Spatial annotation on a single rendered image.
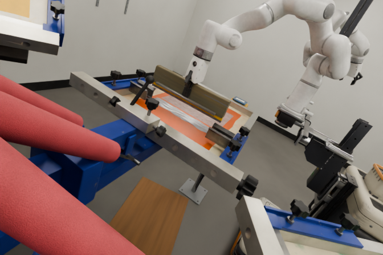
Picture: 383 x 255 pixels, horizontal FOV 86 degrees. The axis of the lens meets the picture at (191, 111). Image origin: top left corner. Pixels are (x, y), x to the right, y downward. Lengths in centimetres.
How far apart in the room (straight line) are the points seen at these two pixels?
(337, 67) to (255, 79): 348
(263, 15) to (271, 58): 359
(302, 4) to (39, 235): 87
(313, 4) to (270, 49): 358
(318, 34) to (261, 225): 82
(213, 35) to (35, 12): 64
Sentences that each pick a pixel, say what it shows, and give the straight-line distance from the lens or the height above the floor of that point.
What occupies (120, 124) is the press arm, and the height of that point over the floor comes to 104.
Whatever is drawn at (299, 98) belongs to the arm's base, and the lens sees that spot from 116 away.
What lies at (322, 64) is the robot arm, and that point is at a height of 140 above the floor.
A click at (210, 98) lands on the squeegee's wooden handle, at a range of 82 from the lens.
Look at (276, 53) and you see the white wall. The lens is 445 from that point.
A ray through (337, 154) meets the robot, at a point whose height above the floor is 101.
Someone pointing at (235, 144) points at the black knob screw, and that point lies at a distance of 71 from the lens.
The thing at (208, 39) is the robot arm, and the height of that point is 132.
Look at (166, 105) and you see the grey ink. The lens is 100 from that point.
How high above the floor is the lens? 136
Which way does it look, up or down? 23 degrees down
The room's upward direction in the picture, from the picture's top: 23 degrees clockwise
